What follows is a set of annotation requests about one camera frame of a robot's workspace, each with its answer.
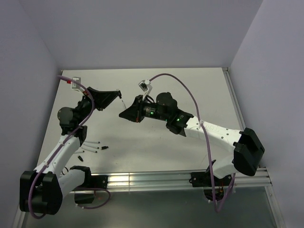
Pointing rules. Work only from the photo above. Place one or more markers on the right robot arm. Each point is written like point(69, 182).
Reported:
point(244, 148)

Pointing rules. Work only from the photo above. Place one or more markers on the aluminium front rail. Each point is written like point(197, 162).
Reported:
point(175, 180)

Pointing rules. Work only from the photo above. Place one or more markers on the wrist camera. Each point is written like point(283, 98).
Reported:
point(146, 87)
point(75, 84)

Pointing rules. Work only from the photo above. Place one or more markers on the aluminium side rail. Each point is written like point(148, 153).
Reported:
point(234, 98)

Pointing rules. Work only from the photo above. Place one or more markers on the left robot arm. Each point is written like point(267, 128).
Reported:
point(42, 190)

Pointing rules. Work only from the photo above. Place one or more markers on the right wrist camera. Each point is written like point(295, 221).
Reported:
point(146, 87)

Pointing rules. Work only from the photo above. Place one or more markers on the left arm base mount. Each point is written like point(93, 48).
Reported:
point(94, 193)

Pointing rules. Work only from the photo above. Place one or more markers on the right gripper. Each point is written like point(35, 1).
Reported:
point(135, 112)

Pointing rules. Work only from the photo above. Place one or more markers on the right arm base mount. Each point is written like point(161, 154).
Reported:
point(203, 179)

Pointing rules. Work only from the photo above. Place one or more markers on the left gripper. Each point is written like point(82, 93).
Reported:
point(102, 99)

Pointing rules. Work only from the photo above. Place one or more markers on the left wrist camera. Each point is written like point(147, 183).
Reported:
point(75, 84)

